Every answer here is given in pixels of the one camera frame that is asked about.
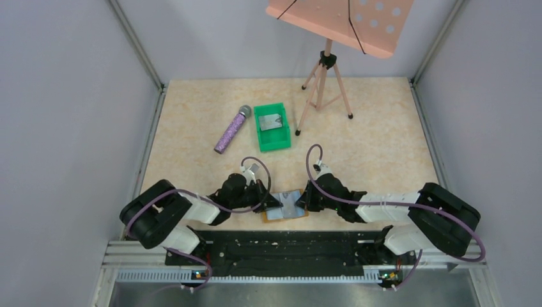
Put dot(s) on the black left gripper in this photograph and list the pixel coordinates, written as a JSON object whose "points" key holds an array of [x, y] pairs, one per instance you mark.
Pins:
{"points": [[261, 196]]}

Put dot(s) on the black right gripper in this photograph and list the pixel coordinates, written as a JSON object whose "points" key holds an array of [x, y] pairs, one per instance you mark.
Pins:
{"points": [[312, 197]]}

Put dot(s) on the yellow leather card holder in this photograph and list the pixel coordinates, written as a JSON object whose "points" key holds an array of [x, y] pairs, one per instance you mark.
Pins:
{"points": [[275, 215]]}

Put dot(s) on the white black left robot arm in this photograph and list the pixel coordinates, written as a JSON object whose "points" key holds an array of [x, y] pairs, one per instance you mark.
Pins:
{"points": [[157, 217]]}

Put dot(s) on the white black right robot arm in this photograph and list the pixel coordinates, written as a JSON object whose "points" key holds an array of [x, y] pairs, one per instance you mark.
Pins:
{"points": [[431, 217]]}

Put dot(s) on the green plastic bin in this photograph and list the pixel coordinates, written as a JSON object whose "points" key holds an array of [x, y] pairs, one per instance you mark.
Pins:
{"points": [[276, 139]]}

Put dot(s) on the purple glitter microphone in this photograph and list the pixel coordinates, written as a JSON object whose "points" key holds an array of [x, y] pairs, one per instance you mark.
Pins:
{"points": [[233, 128]]}

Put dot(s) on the pink music stand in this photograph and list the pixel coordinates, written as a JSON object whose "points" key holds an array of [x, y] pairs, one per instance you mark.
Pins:
{"points": [[370, 26]]}

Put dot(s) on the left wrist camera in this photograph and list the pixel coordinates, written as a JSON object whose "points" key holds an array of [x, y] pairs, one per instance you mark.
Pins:
{"points": [[249, 173]]}

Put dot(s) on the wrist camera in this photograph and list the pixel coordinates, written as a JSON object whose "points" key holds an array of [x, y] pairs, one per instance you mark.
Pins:
{"points": [[249, 173], [321, 169]]}

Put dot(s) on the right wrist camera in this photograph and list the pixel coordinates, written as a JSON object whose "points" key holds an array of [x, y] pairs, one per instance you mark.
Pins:
{"points": [[321, 169]]}

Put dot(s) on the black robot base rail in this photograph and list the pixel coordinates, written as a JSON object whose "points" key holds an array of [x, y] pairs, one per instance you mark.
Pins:
{"points": [[279, 257]]}

